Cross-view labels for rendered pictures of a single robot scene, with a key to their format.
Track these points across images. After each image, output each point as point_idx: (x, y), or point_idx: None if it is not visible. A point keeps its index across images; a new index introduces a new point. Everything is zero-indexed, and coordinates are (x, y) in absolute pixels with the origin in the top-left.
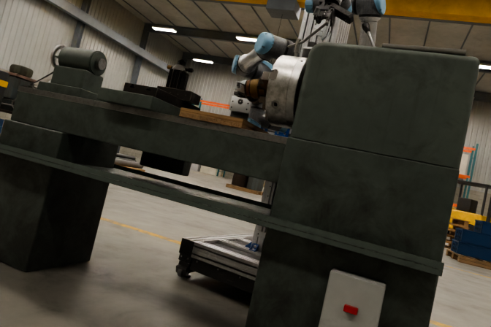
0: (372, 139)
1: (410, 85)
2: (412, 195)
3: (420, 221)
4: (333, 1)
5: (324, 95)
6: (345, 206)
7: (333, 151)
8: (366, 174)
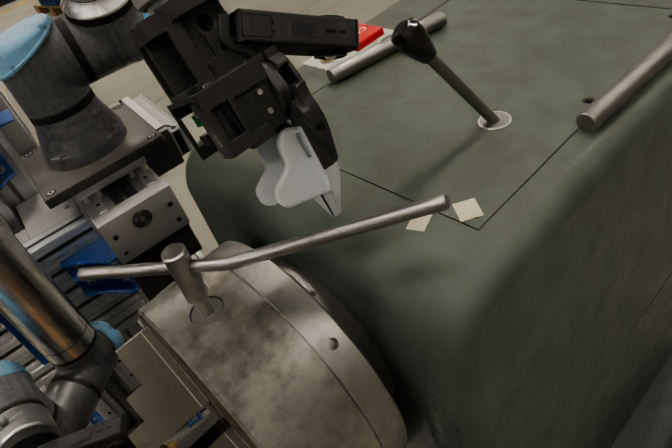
0: (619, 330)
1: (666, 175)
2: (660, 322)
3: (666, 334)
4: None
5: (535, 383)
6: (595, 442)
7: (570, 423)
8: (615, 379)
